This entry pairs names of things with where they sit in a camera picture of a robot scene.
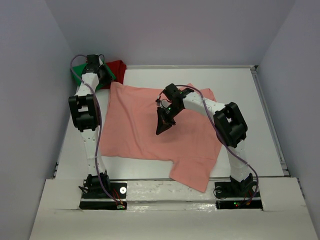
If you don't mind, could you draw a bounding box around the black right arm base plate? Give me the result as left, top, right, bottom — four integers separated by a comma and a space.
213, 181, 263, 210

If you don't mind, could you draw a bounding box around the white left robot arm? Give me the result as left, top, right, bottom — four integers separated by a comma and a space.
68, 54, 113, 198

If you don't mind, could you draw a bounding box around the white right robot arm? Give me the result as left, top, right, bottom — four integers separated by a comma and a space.
155, 83, 253, 196

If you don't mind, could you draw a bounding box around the white front cover board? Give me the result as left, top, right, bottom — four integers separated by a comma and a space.
30, 177, 318, 240

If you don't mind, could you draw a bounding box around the pink t shirt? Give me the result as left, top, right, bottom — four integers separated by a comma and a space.
100, 81, 223, 193

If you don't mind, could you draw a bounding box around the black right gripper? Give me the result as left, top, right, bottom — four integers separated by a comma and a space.
156, 103, 184, 135

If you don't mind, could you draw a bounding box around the red folded t shirt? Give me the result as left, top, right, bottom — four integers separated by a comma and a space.
106, 60, 127, 84

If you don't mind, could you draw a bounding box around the green folded t shirt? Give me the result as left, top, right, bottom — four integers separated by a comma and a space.
72, 62, 118, 91

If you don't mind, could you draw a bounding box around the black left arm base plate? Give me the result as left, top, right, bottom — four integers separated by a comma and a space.
78, 181, 128, 211

